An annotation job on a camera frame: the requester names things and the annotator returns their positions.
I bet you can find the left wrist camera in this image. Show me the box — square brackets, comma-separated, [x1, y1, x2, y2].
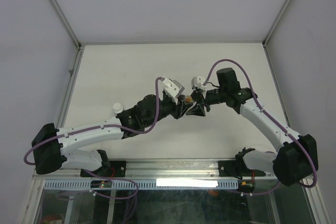
[161, 77, 185, 104]

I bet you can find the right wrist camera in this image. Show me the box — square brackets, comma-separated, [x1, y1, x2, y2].
[191, 76, 206, 90]

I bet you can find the white capped pill bottle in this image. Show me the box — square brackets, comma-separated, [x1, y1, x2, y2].
[112, 103, 124, 114]

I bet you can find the aluminium frame post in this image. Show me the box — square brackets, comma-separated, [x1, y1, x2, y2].
[47, 0, 81, 49]
[262, 0, 293, 47]

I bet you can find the right aluminium frame post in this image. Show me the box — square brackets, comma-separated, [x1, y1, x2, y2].
[262, 0, 293, 47]

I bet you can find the aluminium mounting rail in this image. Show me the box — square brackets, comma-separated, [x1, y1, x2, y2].
[33, 157, 314, 180]

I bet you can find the left aluminium frame post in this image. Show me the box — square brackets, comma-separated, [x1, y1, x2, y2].
[47, 0, 81, 49]

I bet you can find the purple cable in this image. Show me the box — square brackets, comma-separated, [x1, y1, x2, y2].
[23, 77, 140, 198]
[203, 59, 317, 197]

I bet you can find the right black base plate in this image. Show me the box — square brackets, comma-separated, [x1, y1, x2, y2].
[217, 160, 266, 179]

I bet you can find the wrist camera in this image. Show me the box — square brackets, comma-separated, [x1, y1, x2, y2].
[191, 76, 206, 90]
[161, 77, 185, 104]

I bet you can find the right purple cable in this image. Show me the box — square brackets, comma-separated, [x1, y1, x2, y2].
[203, 59, 317, 197]

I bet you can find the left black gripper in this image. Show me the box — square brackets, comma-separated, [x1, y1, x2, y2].
[145, 95, 192, 128]

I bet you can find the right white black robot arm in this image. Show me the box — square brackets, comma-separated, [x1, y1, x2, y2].
[187, 68, 318, 186]

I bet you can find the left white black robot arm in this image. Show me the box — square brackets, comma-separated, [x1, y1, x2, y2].
[28, 93, 195, 176]

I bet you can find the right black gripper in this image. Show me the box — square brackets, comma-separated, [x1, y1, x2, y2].
[186, 88, 227, 116]

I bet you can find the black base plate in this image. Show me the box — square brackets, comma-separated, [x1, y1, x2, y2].
[92, 160, 127, 178]
[217, 160, 266, 179]

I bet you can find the clear bottle with orange pills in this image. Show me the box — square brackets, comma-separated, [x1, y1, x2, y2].
[184, 95, 196, 106]

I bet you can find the white slotted cable duct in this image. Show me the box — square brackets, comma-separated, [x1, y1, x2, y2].
[44, 178, 238, 191]

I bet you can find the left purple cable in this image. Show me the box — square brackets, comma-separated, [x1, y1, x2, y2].
[23, 77, 140, 198]

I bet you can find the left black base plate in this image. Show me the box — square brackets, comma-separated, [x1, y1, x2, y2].
[92, 160, 127, 178]

